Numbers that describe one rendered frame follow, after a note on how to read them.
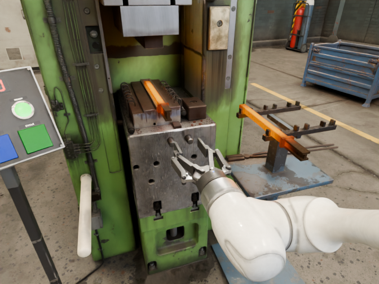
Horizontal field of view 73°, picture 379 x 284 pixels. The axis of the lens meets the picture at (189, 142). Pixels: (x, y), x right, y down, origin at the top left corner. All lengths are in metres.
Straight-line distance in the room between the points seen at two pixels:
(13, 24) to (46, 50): 5.19
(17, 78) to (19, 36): 5.37
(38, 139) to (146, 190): 0.51
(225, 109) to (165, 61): 0.45
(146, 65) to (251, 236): 1.20
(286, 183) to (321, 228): 0.64
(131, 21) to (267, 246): 0.80
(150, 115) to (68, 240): 1.17
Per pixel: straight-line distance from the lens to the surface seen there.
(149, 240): 1.44
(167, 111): 0.98
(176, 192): 1.25
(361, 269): 1.96
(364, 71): 4.50
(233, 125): 1.42
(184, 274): 1.66
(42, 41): 1.14
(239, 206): 0.51
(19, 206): 1.17
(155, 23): 1.00
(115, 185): 1.40
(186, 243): 1.59
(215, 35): 1.20
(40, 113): 0.95
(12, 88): 0.96
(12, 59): 6.43
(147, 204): 1.25
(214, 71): 1.26
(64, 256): 1.89
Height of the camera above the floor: 1.39
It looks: 30 degrees down
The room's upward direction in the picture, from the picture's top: straight up
